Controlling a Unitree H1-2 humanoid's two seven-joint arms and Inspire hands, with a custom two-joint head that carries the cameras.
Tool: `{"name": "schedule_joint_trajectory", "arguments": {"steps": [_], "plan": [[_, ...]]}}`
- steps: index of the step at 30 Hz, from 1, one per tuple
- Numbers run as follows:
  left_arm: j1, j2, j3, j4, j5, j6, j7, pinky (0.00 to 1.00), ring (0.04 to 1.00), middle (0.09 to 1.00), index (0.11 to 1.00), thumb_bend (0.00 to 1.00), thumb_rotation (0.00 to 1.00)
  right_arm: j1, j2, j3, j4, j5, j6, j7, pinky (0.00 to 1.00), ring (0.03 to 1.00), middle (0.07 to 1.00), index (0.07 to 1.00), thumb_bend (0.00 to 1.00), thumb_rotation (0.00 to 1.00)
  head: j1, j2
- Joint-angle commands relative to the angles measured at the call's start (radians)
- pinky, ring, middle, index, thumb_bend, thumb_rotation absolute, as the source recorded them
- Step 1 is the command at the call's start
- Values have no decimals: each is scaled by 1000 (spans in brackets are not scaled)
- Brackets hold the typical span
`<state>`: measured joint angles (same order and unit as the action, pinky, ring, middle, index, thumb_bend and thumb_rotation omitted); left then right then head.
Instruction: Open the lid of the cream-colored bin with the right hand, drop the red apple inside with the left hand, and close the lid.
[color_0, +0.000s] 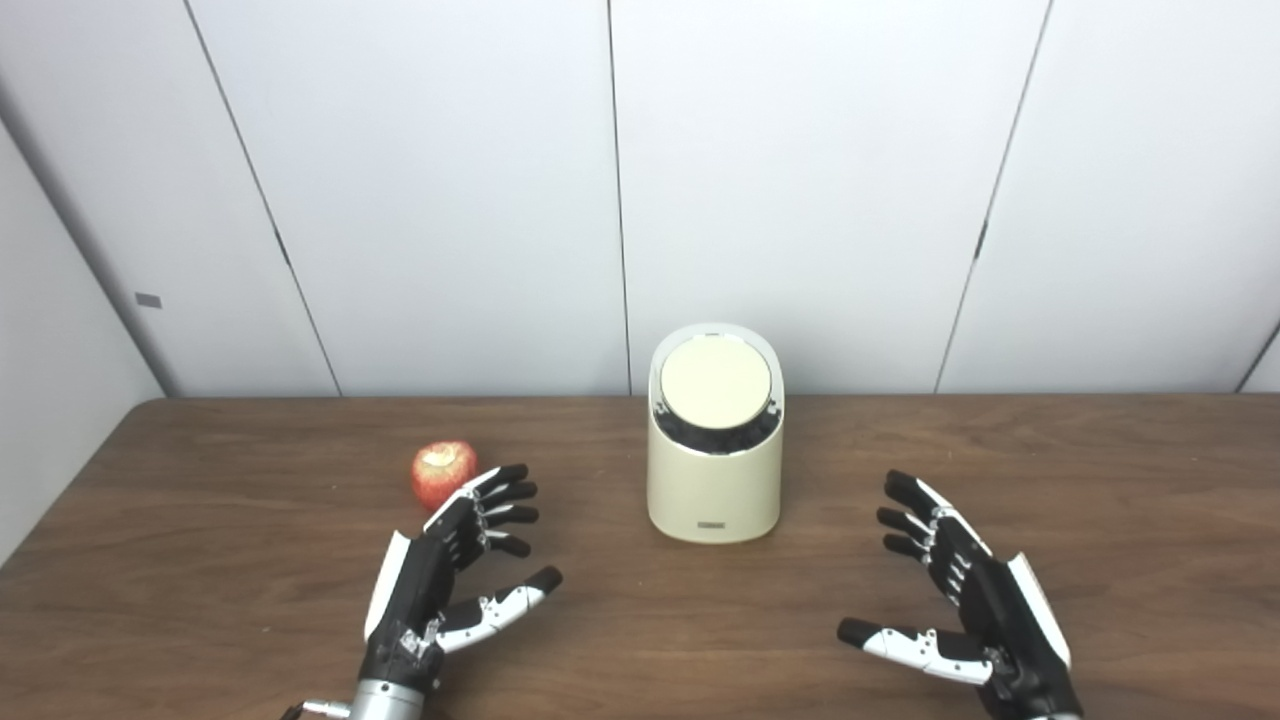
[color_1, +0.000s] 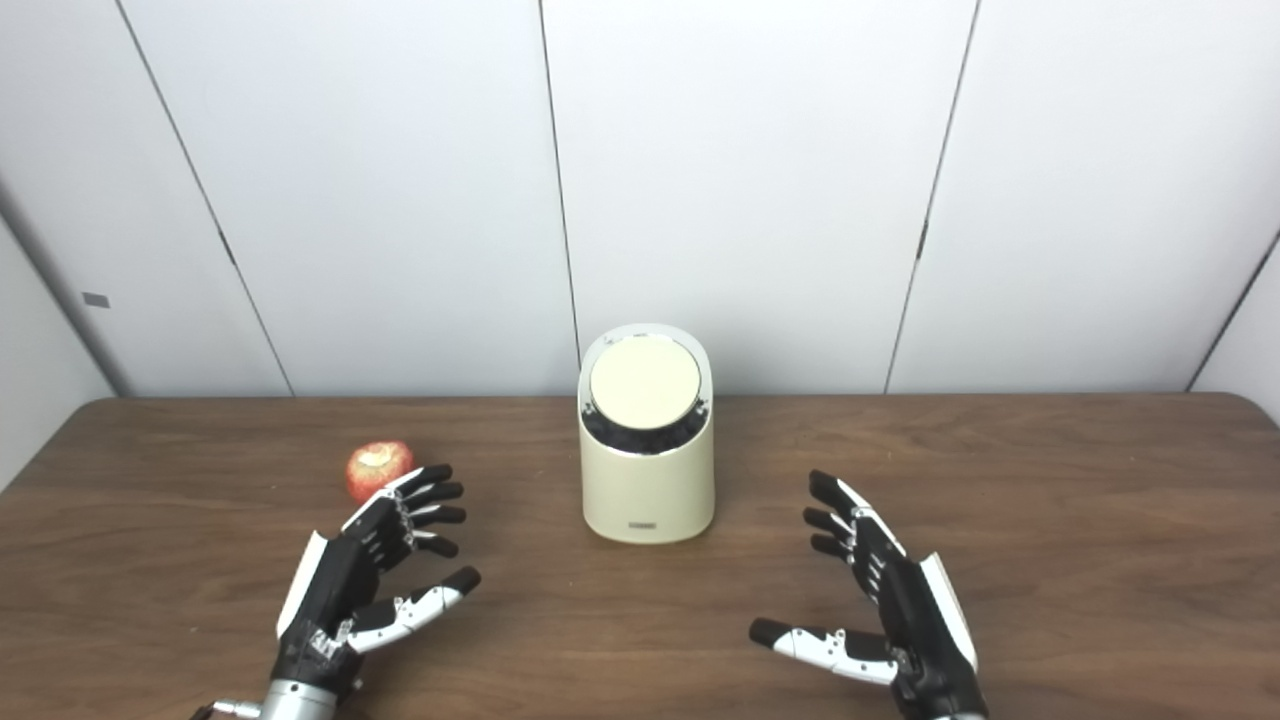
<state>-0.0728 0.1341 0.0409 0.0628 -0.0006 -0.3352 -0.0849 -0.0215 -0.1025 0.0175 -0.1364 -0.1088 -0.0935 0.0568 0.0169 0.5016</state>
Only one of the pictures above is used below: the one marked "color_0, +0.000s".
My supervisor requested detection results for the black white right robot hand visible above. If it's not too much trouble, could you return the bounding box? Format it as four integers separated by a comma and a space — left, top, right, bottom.
837, 469, 1086, 720

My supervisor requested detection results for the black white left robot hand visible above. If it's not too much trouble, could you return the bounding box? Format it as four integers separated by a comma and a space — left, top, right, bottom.
360, 464, 564, 693

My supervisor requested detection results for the red apple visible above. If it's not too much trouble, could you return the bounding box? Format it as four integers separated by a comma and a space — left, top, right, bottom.
411, 441, 479, 513

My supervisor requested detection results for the round cream bin lid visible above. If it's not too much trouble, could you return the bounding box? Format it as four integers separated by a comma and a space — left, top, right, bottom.
660, 337, 774, 433

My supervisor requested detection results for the cream-colored bin body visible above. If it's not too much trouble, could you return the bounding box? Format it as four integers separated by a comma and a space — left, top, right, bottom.
646, 322, 786, 546

